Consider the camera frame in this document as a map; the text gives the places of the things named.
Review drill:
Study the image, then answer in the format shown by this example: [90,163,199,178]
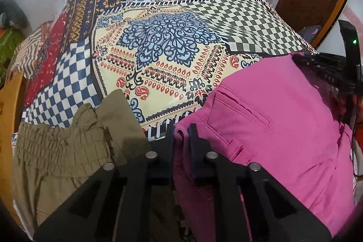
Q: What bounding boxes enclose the pink pants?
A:
[172,52,356,242]

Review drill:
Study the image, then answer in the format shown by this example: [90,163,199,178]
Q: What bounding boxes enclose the grey cloth bundle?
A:
[298,25,321,44]

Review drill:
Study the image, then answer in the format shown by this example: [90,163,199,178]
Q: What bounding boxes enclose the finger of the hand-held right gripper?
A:
[292,53,341,81]

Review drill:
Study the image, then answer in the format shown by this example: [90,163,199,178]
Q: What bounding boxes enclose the patterned patchwork bedspread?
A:
[8,0,319,146]

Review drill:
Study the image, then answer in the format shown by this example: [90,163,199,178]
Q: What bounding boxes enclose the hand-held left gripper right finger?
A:
[188,123,333,242]

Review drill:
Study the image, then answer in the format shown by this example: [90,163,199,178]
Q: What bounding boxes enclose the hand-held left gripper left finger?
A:
[33,127,175,242]

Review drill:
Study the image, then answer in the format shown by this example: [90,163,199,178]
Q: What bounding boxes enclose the olive green pants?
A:
[11,89,182,242]

